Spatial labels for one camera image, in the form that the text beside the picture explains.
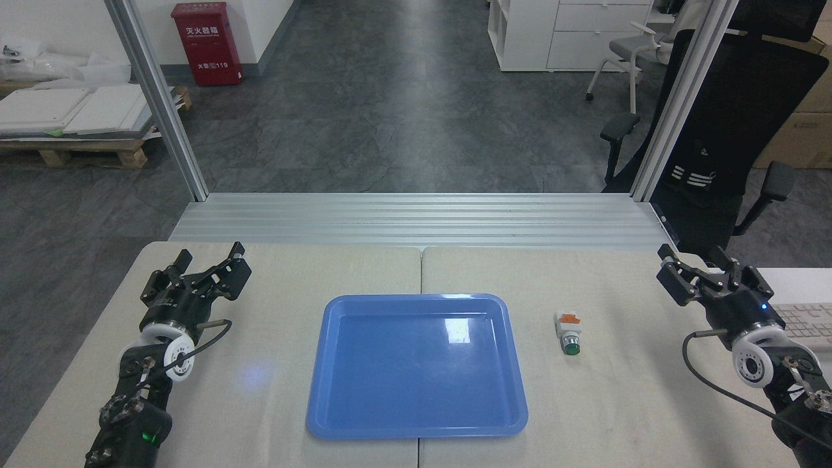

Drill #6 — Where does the white flat board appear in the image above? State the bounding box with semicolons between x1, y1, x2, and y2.
62;83;175;137
0;88;90;135

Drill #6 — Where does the silver aluminium post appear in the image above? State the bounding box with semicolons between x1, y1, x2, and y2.
104;0;209;202
630;0;740;202

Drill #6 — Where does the white drawer cabinet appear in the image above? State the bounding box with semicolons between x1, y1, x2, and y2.
487;0;654;72

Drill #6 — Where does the green push button switch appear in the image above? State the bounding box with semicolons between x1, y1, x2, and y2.
554;313;583;356

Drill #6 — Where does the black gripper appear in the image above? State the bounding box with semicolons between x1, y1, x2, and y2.
140;242;253;333
656;244;785;339

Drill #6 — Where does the silver ribbed aluminium platform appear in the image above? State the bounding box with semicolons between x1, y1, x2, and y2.
168;192;680;253

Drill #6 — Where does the white keyboard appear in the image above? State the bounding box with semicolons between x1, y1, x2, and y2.
773;303;832;356

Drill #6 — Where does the clear plastic wrap pile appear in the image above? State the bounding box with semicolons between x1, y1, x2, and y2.
0;39;132;89

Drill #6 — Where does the white grey office chair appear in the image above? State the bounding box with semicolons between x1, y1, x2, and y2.
585;0;691;115

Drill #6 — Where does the wooden pallet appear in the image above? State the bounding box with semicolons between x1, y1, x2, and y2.
0;84;194;170

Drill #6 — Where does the black mesh office chair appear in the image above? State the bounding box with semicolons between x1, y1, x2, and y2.
599;0;831;268

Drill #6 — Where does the white side desk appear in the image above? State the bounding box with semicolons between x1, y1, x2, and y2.
757;267;832;391

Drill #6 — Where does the brown cardboard box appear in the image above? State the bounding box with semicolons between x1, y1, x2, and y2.
754;112;832;170
794;19;832;115

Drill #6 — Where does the blue plastic tray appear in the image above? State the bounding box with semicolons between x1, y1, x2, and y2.
305;294;529;440

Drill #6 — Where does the red fire extinguisher box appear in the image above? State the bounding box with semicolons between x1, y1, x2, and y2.
171;2;243;87

